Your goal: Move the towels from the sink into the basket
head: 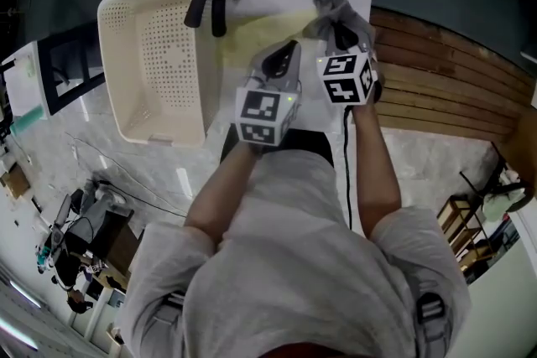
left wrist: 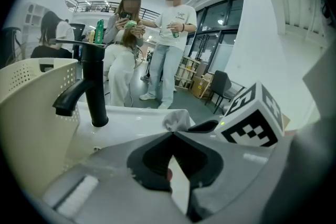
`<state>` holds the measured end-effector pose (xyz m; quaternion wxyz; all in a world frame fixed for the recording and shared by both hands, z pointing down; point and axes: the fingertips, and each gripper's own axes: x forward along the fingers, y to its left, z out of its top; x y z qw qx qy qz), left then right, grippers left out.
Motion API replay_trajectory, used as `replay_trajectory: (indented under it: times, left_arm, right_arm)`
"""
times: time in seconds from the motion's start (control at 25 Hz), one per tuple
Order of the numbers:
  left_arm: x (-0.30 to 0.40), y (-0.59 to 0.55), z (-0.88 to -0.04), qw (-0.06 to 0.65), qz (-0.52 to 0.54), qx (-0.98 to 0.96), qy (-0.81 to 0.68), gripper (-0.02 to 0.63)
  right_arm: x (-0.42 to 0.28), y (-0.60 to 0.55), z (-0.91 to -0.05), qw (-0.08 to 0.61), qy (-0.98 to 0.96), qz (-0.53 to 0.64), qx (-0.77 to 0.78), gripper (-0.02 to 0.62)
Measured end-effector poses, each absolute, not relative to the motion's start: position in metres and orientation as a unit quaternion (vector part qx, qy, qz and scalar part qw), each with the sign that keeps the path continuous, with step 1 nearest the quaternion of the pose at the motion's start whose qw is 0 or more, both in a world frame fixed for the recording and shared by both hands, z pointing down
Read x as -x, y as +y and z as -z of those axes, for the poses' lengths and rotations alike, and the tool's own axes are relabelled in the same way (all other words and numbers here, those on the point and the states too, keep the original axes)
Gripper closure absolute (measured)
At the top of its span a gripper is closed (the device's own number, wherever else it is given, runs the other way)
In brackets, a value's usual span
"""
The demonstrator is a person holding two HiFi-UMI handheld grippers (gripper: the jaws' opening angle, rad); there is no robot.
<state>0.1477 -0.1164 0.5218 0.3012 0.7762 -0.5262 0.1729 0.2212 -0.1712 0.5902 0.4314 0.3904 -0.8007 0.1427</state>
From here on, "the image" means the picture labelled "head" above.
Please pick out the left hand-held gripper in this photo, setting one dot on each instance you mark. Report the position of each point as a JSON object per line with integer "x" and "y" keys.
{"x": 262, "y": 105}

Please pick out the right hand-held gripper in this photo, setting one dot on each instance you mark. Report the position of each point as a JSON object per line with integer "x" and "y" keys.
{"x": 344, "y": 90}

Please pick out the grey cloth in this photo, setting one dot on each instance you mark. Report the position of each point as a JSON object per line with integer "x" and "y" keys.
{"x": 331, "y": 4}

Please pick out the yellow cloth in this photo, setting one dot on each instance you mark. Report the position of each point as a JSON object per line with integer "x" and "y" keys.
{"x": 260, "y": 29}

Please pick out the cream perforated plastic basket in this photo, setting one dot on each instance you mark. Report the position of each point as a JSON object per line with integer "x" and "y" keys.
{"x": 159, "y": 67}

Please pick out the person's right forearm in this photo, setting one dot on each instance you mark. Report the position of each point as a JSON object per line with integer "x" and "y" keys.
{"x": 375, "y": 172}

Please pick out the person's left forearm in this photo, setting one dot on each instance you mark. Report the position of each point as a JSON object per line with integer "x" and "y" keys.
{"x": 222, "y": 197}

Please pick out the brown square block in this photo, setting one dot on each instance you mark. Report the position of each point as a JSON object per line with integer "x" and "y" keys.
{"x": 14, "y": 182}

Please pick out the person's black shorts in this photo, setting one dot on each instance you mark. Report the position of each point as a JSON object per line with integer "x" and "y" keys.
{"x": 310, "y": 142}

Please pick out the wooden slat platform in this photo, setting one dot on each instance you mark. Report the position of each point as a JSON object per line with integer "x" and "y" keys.
{"x": 444, "y": 75}

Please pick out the person's grey shirt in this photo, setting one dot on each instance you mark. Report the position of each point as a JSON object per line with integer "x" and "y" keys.
{"x": 293, "y": 276}

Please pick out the black chair with pale cloth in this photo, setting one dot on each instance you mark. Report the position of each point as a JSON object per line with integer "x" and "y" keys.
{"x": 501, "y": 197}

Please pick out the wooden shelf rack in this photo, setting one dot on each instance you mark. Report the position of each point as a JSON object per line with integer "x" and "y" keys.
{"x": 465, "y": 230}

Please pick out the grey black machine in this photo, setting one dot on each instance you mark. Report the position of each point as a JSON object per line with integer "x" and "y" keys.
{"x": 90, "y": 222}

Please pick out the small white black-framed table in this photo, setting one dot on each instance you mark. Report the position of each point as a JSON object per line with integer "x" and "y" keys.
{"x": 25, "y": 75}

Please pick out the teal bottle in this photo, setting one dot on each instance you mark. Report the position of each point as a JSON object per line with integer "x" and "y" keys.
{"x": 25, "y": 119}

